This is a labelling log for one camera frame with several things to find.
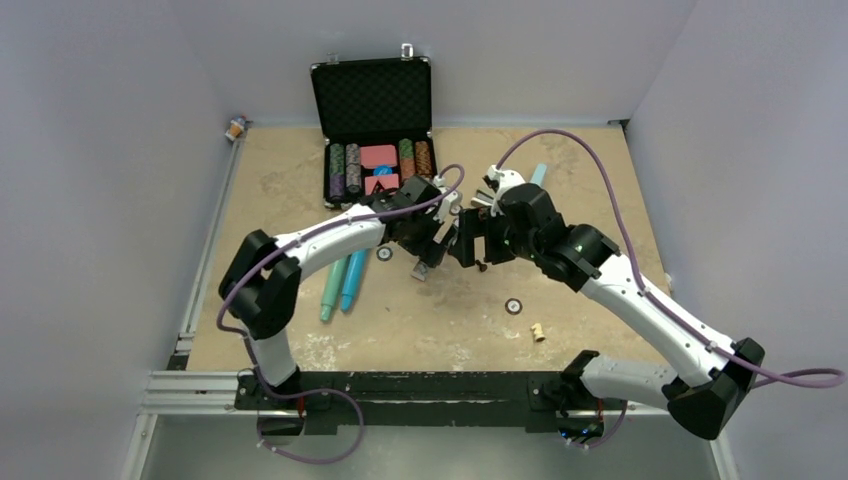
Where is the light blue stapler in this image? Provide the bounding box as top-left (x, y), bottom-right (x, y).
top-left (470, 163), bottom-right (547, 207)

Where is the blue marker pen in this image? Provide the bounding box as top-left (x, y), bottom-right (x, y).
top-left (339, 249), bottom-right (369, 313)

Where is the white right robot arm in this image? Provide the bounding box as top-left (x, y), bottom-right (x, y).
top-left (449, 183), bottom-right (765, 440)

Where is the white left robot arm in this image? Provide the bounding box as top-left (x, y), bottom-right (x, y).
top-left (216, 176), bottom-right (461, 409)

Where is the black poker chip case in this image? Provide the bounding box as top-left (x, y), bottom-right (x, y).
top-left (310, 43), bottom-right (438, 210)

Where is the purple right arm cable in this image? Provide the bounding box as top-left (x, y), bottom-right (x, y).
top-left (493, 129), bottom-right (848, 391)

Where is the small bottle in corner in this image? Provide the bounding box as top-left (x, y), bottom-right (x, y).
top-left (224, 115), bottom-right (249, 142)

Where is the black table frame rail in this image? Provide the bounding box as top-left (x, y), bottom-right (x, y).
top-left (139, 370), bottom-right (670, 437)

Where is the green marker pen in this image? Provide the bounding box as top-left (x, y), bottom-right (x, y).
top-left (319, 256), bottom-right (350, 323)

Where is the red white staple box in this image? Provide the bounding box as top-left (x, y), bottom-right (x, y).
top-left (410, 261), bottom-right (429, 282)

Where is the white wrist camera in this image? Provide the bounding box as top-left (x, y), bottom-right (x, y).
top-left (483, 165), bottom-right (526, 202)
top-left (433, 175), bottom-right (462, 224)

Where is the dark blue poker chip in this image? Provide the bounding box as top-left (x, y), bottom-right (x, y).
top-left (376, 246), bottom-right (393, 262)

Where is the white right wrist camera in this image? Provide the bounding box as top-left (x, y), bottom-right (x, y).
top-left (483, 165), bottom-right (526, 202)

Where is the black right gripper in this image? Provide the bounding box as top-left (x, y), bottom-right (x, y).
top-left (452, 205), bottom-right (540, 267)

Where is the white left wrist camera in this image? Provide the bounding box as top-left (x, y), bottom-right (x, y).
top-left (433, 175), bottom-right (462, 224)

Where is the brown poker chip bottom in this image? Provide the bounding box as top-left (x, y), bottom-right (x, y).
top-left (504, 298), bottom-right (523, 315)

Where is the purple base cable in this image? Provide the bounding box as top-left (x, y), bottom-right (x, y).
top-left (255, 388), bottom-right (366, 466)
top-left (566, 396), bottom-right (625, 452)

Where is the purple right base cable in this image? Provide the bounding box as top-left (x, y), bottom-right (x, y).
top-left (566, 396), bottom-right (625, 452)

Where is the light wooden chess piece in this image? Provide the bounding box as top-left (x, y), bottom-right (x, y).
top-left (530, 323), bottom-right (546, 343)

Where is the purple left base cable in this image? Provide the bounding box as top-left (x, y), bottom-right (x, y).
top-left (255, 388), bottom-right (366, 466)

